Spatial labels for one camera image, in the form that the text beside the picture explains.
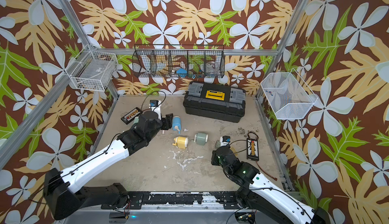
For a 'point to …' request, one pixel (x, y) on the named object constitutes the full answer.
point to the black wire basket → (179, 61)
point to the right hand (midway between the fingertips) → (210, 151)
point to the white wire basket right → (286, 95)
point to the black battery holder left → (130, 116)
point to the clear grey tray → (218, 144)
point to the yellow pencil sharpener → (181, 142)
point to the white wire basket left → (92, 70)
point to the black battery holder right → (252, 149)
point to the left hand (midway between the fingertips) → (168, 113)
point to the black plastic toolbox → (215, 101)
